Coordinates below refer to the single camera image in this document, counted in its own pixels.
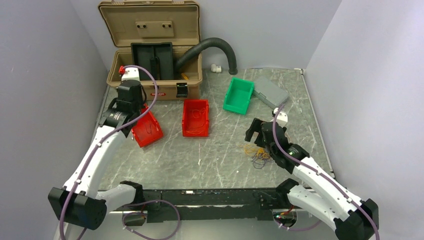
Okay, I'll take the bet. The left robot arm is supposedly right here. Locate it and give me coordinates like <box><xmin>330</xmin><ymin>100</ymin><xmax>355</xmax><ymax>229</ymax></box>
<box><xmin>48</xmin><ymin>79</ymin><xmax>145</xmax><ymax>230</ymax></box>

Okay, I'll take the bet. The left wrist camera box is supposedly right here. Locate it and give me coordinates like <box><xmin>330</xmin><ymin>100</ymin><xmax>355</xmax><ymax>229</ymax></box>
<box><xmin>118</xmin><ymin>66</ymin><xmax>140</xmax><ymax>82</ymax></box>

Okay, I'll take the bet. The grey plastic case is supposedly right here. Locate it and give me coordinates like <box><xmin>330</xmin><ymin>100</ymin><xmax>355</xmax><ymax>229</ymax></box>
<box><xmin>253</xmin><ymin>76</ymin><xmax>289</xmax><ymax>109</ymax></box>

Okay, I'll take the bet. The red bin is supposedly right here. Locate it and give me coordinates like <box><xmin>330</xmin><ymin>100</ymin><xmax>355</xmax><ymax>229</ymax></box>
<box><xmin>131</xmin><ymin>111</ymin><xmax>164</xmax><ymax>148</ymax></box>
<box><xmin>182</xmin><ymin>99</ymin><xmax>210</xmax><ymax>137</ymax></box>

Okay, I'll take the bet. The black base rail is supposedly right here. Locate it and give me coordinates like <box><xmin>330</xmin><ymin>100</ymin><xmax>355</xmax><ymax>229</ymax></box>
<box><xmin>118</xmin><ymin>188</ymin><xmax>293</xmax><ymax>223</ymax></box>

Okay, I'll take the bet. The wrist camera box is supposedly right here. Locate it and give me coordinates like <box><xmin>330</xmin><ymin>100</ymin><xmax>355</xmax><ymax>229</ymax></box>
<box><xmin>118</xmin><ymin>66</ymin><xmax>140</xmax><ymax>82</ymax></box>
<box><xmin>272</xmin><ymin>108</ymin><xmax>288</xmax><ymax>127</ymax></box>

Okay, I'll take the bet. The black toolbox tray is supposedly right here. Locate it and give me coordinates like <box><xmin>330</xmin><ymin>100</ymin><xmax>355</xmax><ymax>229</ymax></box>
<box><xmin>130</xmin><ymin>42</ymin><xmax>174</xmax><ymax>80</ymax></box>

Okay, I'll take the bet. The white pipe fitting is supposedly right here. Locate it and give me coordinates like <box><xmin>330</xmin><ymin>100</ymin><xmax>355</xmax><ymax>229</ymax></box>
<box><xmin>210</xmin><ymin>64</ymin><xmax>222</xmax><ymax>73</ymax></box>

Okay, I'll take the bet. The orange cable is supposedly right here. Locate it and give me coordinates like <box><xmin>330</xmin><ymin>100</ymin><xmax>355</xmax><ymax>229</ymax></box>
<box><xmin>189</xmin><ymin>108</ymin><xmax>206</xmax><ymax>131</ymax></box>

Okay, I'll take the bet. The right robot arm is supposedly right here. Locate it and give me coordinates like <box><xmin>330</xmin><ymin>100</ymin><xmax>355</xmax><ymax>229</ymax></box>
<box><xmin>245</xmin><ymin>118</ymin><xmax>380</xmax><ymax>240</ymax></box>

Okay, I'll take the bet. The green plastic bin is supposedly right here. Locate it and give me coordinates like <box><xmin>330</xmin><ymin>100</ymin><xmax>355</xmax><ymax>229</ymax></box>
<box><xmin>222</xmin><ymin>77</ymin><xmax>255</xmax><ymax>115</ymax></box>

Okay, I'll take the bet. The red bin left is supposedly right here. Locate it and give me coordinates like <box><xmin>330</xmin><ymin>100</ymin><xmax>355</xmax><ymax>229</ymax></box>
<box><xmin>131</xmin><ymin>111</ymin><xmax>164</xmax><ymax>148</ymax></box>

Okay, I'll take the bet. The black corrugated hose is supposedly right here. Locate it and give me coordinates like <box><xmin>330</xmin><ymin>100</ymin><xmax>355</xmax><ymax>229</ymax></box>
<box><xmin>174</xmin><ymin>37</ymin><xmax>239</xmax><ymax>76</ymax></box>

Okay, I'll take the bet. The red bin centre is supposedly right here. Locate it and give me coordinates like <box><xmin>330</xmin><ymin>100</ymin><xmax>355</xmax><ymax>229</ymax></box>
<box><xmin>182</xmin><ymin>99</ymin><xmax>210</xmax><ymax>137</ymax></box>

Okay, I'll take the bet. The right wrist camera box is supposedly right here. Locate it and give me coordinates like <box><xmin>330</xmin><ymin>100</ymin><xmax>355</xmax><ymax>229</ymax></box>
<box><xmin>272</xmin><ymin>108</ymin><xmax>288</xmax><ymax>127</ymax></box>

